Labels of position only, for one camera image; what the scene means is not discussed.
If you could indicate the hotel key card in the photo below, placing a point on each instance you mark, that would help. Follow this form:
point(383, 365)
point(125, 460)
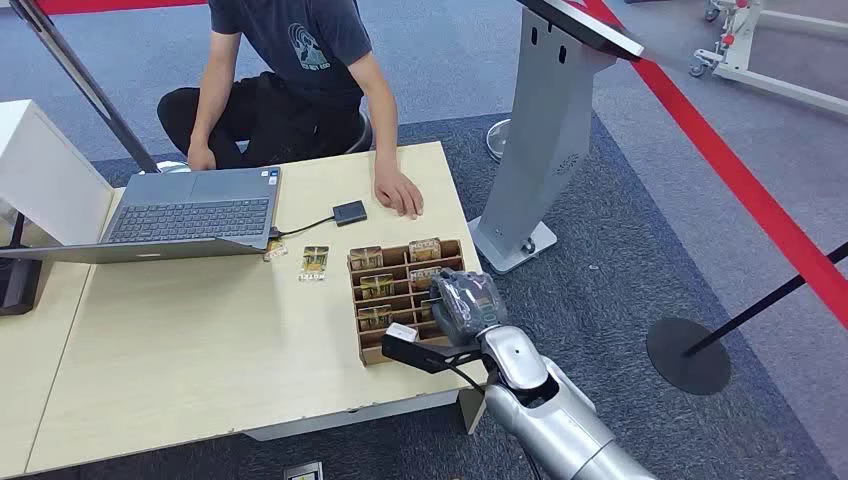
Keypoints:
point(314, 263)
point(275, 250)
point(376, 286)
point(422, 277)
point(424, 250)
point(366, 258)
point(374, 317)

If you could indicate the person's right hand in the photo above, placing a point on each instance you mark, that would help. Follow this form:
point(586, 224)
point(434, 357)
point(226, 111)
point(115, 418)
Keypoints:
point(200, 158)

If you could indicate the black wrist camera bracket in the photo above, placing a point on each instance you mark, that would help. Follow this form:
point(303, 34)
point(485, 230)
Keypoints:
point(424, 356)

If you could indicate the round silver base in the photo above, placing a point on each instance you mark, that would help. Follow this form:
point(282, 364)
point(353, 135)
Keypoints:
point(495, 140)

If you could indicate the grey kiosk with screen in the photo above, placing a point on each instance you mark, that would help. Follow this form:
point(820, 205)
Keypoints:
point(543, 132)

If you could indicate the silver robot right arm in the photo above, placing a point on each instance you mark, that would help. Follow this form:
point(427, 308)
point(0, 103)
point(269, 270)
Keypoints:
point(550, 417)

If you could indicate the black card reader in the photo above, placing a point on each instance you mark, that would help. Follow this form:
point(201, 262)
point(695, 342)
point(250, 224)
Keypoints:
point(349, 212)

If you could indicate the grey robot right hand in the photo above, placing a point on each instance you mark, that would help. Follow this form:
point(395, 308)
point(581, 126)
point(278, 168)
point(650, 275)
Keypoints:
point(467, 305)

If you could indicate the white wheeled frame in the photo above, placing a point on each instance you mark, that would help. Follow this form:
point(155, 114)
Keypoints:
point(762, 53)

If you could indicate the person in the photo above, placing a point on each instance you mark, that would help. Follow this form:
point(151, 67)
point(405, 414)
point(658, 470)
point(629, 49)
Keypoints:
point(298, 73)

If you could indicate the red barrier belt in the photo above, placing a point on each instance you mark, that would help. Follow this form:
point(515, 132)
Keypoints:
point(729, 166)
point(119, 6)

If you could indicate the person's left forearm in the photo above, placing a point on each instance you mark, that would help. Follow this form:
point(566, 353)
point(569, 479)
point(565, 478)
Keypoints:
point(383, 112)

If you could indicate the black stool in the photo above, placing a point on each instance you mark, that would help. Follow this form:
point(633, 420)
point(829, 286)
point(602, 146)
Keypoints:
point(363, 132)

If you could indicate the floor power socket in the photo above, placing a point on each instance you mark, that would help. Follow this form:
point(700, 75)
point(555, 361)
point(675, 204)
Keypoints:
point(303, 472)

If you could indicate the white box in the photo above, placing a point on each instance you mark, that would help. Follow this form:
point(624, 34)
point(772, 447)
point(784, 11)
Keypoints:
point(46, 172)

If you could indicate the wooden card organizer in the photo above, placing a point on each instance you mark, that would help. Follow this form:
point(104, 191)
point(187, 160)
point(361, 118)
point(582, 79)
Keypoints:
point(387, 301)

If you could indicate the person's left hand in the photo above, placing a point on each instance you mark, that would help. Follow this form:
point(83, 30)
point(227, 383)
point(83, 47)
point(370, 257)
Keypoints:
point(397, 191)

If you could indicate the grey laptop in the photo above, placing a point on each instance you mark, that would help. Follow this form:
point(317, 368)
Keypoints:
point(179, 215)

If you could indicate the person's right forearm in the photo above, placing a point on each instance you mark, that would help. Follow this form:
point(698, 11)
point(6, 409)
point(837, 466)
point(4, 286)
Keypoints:
point(208, 93)

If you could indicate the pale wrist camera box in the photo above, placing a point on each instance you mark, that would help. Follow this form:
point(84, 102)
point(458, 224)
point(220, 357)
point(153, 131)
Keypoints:
point(401, 332)

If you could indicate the black pole with silver base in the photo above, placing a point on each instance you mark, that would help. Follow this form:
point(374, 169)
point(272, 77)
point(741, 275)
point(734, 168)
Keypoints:
point(86, 86)

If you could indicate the black stanchion with round base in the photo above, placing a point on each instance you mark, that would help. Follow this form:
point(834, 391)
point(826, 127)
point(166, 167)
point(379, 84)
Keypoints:
point(689, 358)

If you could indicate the black stand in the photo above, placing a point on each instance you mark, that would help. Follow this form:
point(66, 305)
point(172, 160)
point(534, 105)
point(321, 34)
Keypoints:
point(16, 281)

